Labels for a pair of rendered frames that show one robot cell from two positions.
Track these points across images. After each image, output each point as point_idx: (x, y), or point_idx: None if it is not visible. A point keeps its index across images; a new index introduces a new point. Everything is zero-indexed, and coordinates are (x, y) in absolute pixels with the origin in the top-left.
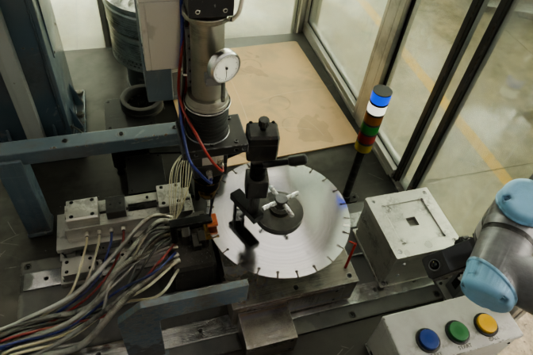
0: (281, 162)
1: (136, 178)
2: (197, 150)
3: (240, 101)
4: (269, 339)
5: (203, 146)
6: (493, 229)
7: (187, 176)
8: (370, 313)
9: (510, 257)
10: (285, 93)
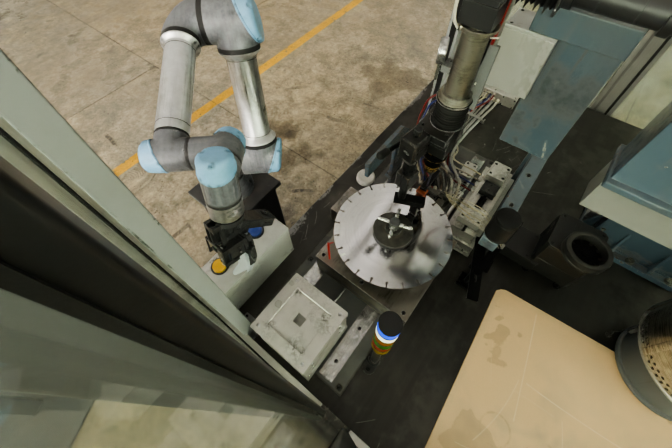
0: (391, 146)
1: None
2: (433, 106)
3: (574, 418)
4: (344, 197)
5: (429, 97)
6: (233, 150)
7: (498, 279)
8: (299, 268)
9: (220, 138)
10: None
